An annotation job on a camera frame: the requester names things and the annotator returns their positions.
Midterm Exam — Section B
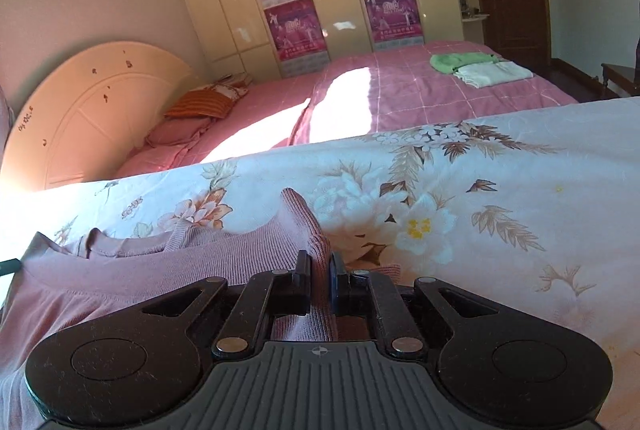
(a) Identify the striped pillow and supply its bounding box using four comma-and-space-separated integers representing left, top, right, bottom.
164, 77, 251, 120

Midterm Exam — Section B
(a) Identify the green folded cloth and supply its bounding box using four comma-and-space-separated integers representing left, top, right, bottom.
430, 52, 503, 73

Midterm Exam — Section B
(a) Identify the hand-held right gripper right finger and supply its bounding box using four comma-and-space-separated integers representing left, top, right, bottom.
327, 252, 501, 358

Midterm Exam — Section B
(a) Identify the pink pillow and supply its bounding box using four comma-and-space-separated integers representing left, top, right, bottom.
145, 114, 217, 147

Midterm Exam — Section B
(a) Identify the dark wooden chair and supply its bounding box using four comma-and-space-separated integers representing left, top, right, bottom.
600, 0, 640, 100

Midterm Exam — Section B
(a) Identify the pink checked bed cover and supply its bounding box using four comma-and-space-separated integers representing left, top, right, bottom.
115, 40, 581, 178

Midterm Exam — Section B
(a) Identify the cream wooden headboard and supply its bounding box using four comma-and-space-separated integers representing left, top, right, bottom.
0, 41, 201, 191

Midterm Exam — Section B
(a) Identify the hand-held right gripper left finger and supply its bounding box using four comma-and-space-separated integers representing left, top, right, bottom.
137, 250, 313, 358

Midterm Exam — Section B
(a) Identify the white folded cloth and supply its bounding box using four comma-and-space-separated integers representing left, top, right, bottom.
454, 61, 533, 89

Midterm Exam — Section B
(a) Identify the pink long-sleeved sweater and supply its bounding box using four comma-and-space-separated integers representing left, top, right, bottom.
0, 187, 403, 430

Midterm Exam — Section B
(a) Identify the floral light bedsheet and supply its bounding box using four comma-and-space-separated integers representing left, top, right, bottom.
0, 96, 640, 416

